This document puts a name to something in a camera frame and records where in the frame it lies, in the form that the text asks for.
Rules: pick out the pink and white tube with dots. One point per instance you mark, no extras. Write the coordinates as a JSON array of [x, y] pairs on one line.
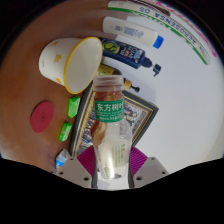
[[186, 23]]

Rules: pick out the white blue-capped lotion bottle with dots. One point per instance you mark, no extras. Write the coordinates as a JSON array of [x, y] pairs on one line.
[[130, 30]]

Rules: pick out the flat round red coaster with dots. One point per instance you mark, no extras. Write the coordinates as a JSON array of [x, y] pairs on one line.
[[42, 116]]

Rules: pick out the white yellow-rimmed cup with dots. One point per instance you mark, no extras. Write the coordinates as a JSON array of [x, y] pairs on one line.
[[60, 61]]

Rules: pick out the blue tissue pack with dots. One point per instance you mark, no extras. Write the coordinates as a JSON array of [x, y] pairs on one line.
[[62, 160]]

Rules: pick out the dark blue pump bottle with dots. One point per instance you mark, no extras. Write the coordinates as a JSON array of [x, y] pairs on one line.
[[125, 52]]

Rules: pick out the framed group picture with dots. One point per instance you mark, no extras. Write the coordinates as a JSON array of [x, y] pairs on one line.
[[141, 116]]

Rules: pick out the brown pump bottle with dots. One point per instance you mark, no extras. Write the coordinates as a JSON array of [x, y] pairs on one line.
[[106, 70]]

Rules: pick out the clear green-labelled drink bottle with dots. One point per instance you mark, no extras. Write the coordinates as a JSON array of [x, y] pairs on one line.
[[111, 133]]

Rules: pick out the green and white tube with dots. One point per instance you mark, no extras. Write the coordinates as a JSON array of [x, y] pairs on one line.
[[160, 20]]

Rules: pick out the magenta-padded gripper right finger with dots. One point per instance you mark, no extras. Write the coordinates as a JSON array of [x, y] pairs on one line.
[[150, 170]]

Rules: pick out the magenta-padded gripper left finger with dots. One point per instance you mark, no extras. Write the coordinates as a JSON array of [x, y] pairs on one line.
[[74, 171]]

